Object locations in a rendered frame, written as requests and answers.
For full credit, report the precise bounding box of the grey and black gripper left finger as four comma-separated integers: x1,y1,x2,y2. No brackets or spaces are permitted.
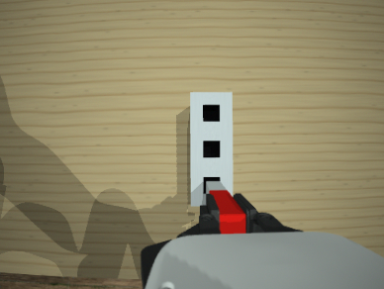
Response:
141,194,221,289

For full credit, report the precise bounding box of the red square pin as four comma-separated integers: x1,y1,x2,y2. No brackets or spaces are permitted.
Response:
206,181,246,234

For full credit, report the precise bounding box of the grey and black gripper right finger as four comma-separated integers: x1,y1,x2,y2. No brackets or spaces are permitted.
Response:
234,193,303,234

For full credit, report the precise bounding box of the light grey block with square holes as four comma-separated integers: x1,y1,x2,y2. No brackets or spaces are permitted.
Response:
190,92,233,207

